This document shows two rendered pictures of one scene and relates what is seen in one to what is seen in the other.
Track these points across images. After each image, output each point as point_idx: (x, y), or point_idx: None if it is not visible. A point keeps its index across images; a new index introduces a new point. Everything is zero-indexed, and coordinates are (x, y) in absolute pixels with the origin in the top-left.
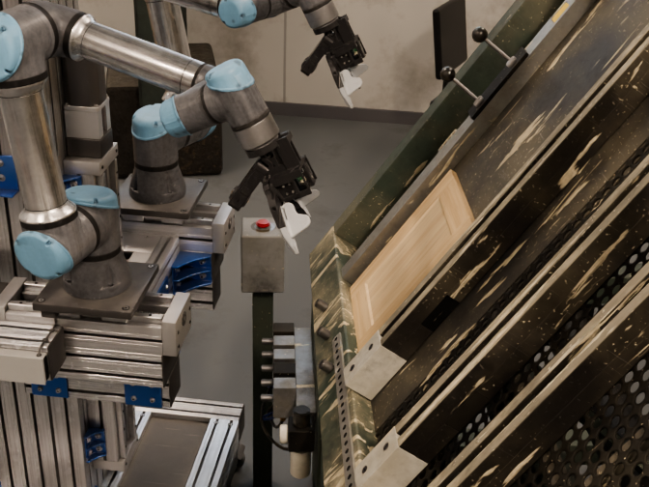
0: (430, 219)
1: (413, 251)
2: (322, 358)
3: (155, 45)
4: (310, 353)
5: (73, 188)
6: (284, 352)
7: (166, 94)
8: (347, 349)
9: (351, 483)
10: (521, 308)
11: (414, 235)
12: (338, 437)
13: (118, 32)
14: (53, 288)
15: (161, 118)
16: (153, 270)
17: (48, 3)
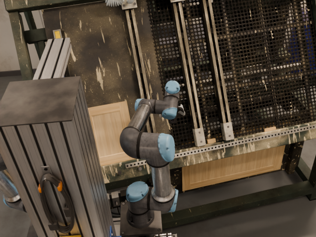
0: (99, 121)
1: (108, 130)
2: (128, 174)
3: (138, 113)
4: (108, 190)
5: (136, 194)
6: (114, 194)
7: (18, 195)
8: (136, 159)
9: (198, 150)
10: (192, 80)
11: (99, 130)
12: (174, 160)
13: (135, 120)
14: (149, 229)
15: (175, 114)
16: (126, 201)
17: (132, 132)
